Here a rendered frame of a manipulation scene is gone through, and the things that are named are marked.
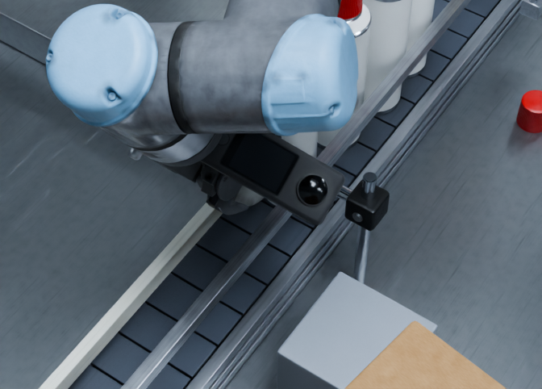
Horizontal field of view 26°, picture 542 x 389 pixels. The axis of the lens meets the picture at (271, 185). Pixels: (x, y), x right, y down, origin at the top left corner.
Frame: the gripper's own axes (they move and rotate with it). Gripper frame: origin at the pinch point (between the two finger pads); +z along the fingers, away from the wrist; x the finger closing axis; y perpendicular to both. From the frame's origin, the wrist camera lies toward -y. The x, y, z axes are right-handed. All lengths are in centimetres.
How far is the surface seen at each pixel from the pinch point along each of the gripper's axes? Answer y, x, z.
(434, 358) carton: -24.6, 6.2, -25.0
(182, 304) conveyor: 1.4, 13.4, -1.3
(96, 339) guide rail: 3.8, 19.0, -8.6
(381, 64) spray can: -1.3, -15.7, 6.8
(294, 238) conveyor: -2.9, 3.2, 4.5
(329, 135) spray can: 0.2, -7.3, 7.9
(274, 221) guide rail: -3.6, 2.9, -4.8
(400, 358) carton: -22.8, 7.2, -25.6
